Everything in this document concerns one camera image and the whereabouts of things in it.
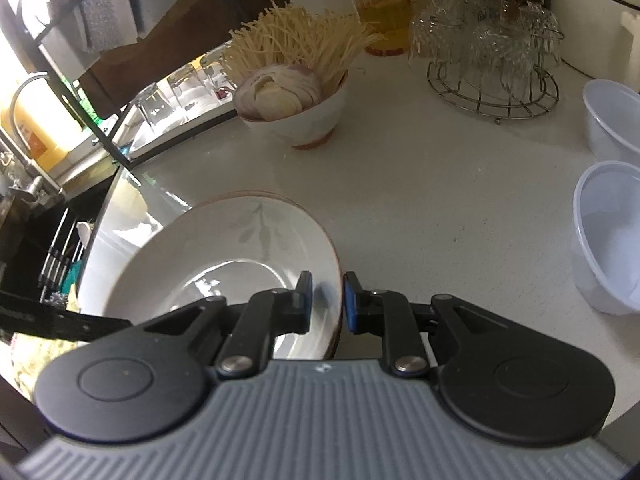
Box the light blue plastic bowl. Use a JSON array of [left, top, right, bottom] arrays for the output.
[[570, 160, 639, 316], [582, 79, 640, 167]]

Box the large white leaf-pattern bowl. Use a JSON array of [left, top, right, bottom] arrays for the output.
[[78, 170, 220, 324]]

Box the yellow dish cloth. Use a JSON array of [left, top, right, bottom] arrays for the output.
[[10, 334, 79, 401]]

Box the white spoon in sink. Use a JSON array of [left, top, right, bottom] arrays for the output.
[[76, 221, 94, 261]]

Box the small curved faucet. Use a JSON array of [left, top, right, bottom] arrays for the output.
[[1, 72, 66, 204]]

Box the yellow detergent bottle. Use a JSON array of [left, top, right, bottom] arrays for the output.
[[14, 80, 81, 171]]

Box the bowl with onion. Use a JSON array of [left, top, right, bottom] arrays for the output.
[[233, 64, 348, 150]]

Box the drinking glass left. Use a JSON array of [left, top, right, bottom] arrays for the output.
[[134, 84, 182, 133]]

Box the drinking glass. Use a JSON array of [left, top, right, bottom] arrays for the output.
[[167, 63, 210, 119], [134, 84, 182, 133], [200, 56, 234, 103]]

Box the drinking glass middle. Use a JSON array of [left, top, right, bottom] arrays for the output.
[[167, 63, 210, 119]]

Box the drinking glass right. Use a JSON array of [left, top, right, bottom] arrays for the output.
[[200, 56, 234, 103]]

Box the enoki mushroom bunch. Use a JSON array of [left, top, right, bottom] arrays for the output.
[[220, 3, 383, 96]]

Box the black dish rack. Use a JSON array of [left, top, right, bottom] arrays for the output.
[[0, 0, 292, 170]]

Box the white electric cooker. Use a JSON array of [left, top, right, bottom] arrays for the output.
[[551, 0, 639, 90]]

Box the wire rack with glass cups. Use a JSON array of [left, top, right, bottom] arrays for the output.
[[408, 0, 564, 122]]

